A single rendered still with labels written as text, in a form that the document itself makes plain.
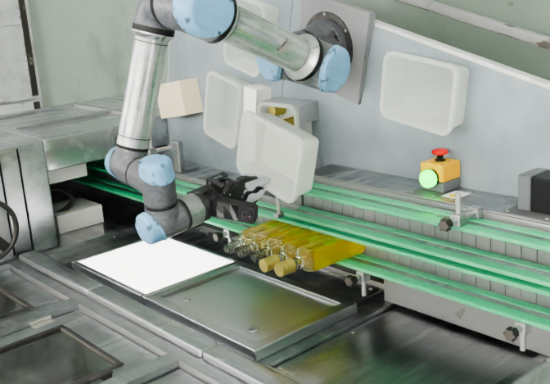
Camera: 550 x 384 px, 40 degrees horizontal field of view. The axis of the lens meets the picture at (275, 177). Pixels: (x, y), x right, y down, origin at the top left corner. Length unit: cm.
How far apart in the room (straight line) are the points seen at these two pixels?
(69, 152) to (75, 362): 96
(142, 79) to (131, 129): 12
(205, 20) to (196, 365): 77
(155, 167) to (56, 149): 104
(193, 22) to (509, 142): 77
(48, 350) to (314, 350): 67
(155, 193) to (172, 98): 104
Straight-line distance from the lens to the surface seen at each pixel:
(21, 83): 560
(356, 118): 213
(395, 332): 191
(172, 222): 172
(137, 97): 175
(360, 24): 205
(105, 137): 275
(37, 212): 268
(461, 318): 190
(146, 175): 167
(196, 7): 159
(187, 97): 265
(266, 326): 188
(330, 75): 187
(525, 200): 175
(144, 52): 174
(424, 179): 188
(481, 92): 187
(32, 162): 264
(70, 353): 200
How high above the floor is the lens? 228
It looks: 39 degrees down
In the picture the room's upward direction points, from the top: 106 degrees counter-clockwise
